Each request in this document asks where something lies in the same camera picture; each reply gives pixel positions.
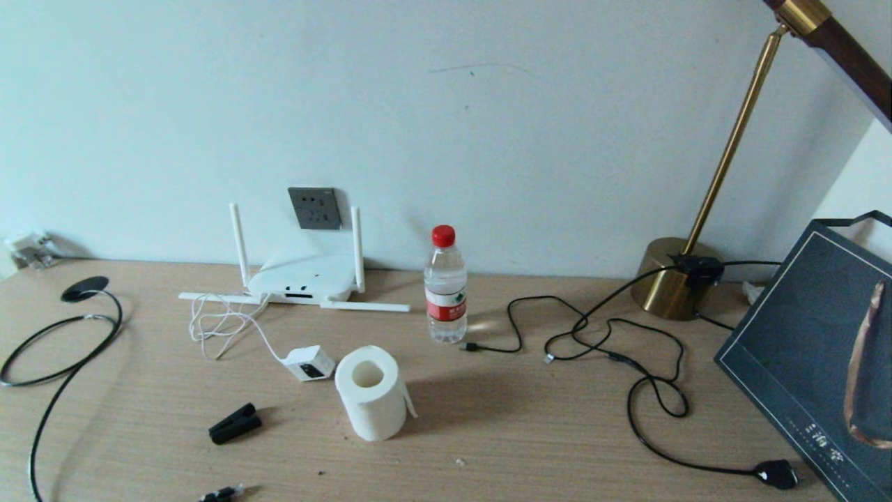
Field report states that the white router with antennas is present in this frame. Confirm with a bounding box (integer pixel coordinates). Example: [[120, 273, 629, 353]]
[[178, 203, 412, 313]]

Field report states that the brass desk lamp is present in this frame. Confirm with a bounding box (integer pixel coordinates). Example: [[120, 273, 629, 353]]
[[631, 0, 892, 321]]

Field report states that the white toilet paper roll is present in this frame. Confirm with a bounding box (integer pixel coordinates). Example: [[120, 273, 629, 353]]
[[334, 345, 419, 442]]

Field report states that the water bottle red cap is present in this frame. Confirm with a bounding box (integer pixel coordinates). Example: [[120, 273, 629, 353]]
[[424, 225, 468, 344]]

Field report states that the thin white adapter cable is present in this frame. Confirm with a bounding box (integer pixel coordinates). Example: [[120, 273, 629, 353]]
[[188, 291, 288, 362]]

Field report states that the brown ribbon bag handle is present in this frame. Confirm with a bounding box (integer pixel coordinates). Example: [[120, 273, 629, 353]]
[[844, 280, 892, 450]]

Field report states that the grey wall socket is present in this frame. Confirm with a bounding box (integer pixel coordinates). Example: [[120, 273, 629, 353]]
[[288, 187, 344, 231]]

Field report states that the black desk grommet cover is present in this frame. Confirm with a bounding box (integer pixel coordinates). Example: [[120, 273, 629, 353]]
[[61, 276, 110, 303]]

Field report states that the thick black looped cable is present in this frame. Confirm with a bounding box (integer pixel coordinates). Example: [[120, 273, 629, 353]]
[[0, 289, 124, 502]]

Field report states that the black cable silver connector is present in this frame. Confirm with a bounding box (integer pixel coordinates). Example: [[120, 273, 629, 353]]
[[544, 264, 698, 365]]

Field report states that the black plastic clip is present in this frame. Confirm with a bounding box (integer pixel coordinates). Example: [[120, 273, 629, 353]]
[[208, 402, 263, 446]]

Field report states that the white power adapter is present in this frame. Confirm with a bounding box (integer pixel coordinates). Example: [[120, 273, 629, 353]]
[[282, 345, 336, 382]]

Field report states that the black power block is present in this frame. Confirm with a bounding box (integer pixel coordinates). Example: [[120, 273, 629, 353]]
[[672, 254, 725, 288]]

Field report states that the black lamp power cord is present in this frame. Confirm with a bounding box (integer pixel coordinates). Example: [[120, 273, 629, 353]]
[[460, 296, 801, 490]]

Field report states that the small white object by wall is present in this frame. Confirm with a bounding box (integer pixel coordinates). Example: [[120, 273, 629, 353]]
[[3, 230, 60, 271]]

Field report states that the dark gift bag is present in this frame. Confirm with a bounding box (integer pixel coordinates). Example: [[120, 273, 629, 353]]
[[714, 211, 892, 502]]

